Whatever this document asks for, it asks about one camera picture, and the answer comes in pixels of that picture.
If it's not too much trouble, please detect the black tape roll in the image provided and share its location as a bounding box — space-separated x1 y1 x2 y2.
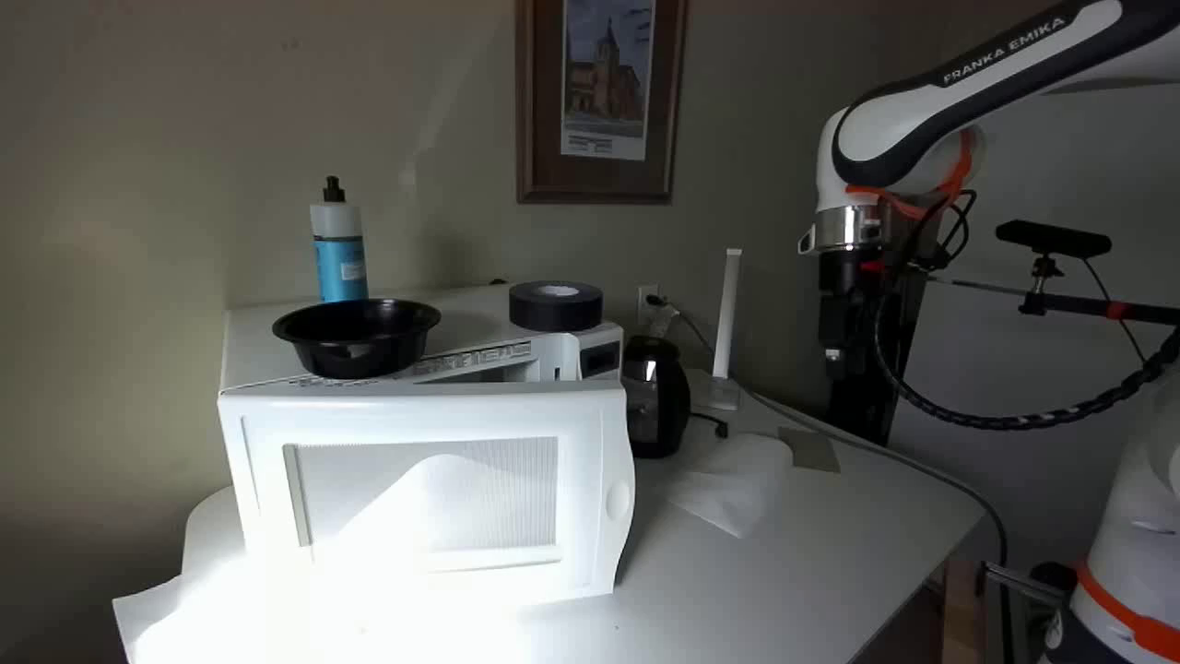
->
506 275 608 333

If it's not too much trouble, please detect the black plastic bowl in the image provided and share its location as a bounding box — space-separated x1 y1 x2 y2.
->
267 293 447 379

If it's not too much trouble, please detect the tall black container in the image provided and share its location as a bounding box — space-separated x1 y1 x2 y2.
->
829 287 913 451

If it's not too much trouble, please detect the black camera on stand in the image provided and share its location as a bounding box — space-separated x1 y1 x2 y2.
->
950 217 1180 327

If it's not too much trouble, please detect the dark thin power cable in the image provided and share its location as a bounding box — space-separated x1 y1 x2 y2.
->
732 384 1015 566

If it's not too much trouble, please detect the black kettle power cord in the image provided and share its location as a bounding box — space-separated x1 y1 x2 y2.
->
687 409 732 442

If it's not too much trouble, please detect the black electric kettle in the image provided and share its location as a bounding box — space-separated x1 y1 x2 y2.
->
618 333 691 462

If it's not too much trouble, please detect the white bottle blue label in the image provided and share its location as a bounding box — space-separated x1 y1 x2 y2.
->
307 174 371 307

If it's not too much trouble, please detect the wood framed picture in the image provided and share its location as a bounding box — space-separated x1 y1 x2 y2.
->
512 0 688 206

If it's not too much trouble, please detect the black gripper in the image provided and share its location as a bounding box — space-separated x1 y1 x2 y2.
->
816 247 892 372

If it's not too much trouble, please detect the small grey card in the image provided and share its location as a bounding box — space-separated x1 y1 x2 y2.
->
775 424 845 477

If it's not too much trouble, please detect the white refrigerator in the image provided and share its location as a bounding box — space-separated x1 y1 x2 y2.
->
887 82 1180 582

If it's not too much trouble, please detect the wooden robot bench with rail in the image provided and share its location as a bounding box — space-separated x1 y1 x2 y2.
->
881 548 1069 664

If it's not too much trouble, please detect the white microwave door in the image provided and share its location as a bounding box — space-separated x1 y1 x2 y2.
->
216 375 640 604

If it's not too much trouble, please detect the white desk lamp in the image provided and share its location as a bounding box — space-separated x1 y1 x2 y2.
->
699 244 752 416

